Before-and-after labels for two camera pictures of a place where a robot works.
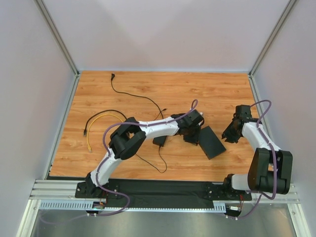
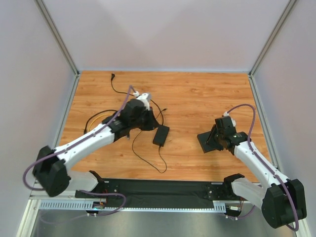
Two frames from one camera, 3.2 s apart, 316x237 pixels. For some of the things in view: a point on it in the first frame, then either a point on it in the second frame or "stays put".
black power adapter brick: [159, 140] stays put
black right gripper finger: [230, 131] -> [212, 136]
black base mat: [161, 192] stays put
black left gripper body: [191, 135] -> [150, 121]
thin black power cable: [162, 117] stays put
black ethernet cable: [85, 132] stays put
